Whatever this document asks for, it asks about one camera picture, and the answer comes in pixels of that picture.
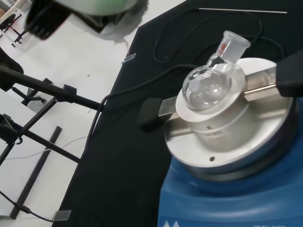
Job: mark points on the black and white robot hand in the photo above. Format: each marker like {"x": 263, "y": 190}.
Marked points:
{"x": 94, "y": 9}

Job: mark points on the heater with blue base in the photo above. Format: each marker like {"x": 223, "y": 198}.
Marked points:
{"x": 213, "y": 189}

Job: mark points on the clear tape strip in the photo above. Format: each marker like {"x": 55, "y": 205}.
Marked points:
{"x": 62, "y": 215}
{"x": 129, "y": 58}

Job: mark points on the black office chair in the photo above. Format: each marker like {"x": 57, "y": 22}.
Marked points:
{"x": 10, "y": 22}

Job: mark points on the thin glass rod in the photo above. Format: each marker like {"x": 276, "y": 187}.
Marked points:
{"x": 236, "y": 10}

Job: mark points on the black bar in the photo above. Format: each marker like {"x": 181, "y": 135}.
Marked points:
{"x": 35, "y": 170}

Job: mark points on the black cloth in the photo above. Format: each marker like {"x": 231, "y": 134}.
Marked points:
{"x": 118, "y": 189}

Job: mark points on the black camera tripod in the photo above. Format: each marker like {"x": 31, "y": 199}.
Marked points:
{"x": 35, "y": 82}

